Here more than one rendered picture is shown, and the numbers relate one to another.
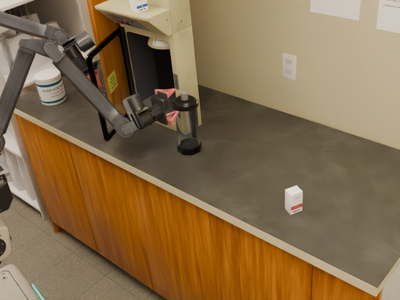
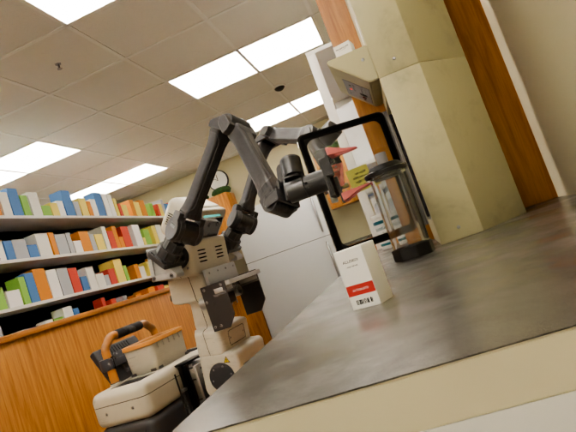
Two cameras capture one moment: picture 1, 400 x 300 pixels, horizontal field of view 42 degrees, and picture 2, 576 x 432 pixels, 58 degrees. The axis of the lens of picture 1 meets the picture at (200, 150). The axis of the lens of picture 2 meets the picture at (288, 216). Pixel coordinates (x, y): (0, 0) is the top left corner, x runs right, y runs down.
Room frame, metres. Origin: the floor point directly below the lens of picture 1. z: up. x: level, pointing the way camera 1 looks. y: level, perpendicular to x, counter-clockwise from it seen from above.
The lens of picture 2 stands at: (0.90, -0.90, 1.04)
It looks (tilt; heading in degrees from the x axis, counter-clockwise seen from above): 4 degrees up; 57
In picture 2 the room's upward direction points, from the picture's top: 20 degrees counter-clockwise
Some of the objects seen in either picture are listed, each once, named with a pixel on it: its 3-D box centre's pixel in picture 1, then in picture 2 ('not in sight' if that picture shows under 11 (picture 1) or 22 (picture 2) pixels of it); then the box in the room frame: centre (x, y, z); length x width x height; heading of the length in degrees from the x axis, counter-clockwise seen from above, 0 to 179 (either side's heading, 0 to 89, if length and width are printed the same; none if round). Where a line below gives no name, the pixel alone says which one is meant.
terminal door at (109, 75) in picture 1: (112, 84); (361, 182); (2.00, 0.34, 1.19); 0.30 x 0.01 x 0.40; 159
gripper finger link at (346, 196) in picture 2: (169, 112); (350, 184); (1.76, 0.10, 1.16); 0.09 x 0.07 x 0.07; 135
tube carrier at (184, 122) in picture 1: (187, 125); (399, 210); (1.82, 0.04, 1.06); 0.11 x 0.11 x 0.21
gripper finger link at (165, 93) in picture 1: (166, 97); (341, 159); (1.76, 0.11, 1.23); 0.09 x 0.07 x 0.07; 135
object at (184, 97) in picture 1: (184, 99); (383, 165); (1.83, 0.04, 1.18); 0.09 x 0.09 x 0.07
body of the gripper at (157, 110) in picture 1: (155, 112); (319, 182); (1.71, 0.15, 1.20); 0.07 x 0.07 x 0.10; 45
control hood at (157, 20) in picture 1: (133, 19); (357, 84); (2.01, 0.21, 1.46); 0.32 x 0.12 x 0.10; 45
